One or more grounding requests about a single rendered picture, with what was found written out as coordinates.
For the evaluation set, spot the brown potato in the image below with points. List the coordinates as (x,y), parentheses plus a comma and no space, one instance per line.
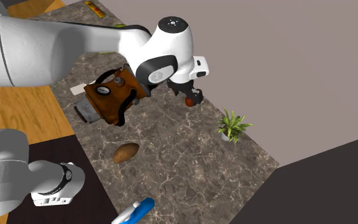
(126,153)

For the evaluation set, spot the green flat thing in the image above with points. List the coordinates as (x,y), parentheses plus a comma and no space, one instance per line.
(120,25)

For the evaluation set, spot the rusty orange machine with gauge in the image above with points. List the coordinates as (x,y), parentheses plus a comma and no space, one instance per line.
(110,99)

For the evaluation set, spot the dark robot stand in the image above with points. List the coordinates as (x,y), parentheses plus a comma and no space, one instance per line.
(73,204)

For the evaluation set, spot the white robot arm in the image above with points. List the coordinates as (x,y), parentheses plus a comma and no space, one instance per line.
(26,49)

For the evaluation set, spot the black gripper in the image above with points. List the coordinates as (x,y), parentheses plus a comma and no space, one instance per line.
(181,86)

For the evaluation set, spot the white flat card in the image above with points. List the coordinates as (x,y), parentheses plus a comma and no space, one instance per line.
(77,89)

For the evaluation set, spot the yellow flat bar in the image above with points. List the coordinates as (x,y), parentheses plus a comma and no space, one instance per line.
(95,8)

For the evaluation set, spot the green potted plant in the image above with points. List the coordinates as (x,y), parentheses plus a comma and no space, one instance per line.
(233,125)

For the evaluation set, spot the small red round object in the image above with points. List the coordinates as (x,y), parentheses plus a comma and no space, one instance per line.
(189,102)

